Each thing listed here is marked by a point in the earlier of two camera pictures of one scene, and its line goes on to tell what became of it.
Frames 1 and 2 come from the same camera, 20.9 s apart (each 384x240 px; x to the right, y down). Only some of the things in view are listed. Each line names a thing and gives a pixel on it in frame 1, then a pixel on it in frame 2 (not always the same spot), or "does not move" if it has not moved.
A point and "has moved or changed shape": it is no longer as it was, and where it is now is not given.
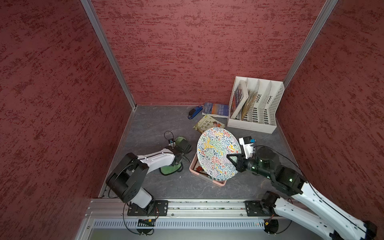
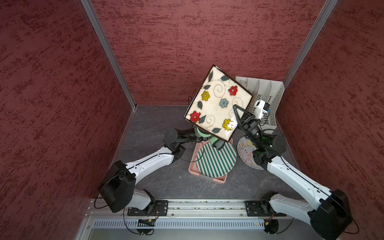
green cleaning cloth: x=171 y=169 to x=212 y=140
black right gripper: x=240 y=161 to x=245 y=117
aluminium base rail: x=106 y=209 does not move
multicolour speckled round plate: x=213 y=145 has moved or changed shape
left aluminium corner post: x=89 y=8 does not move
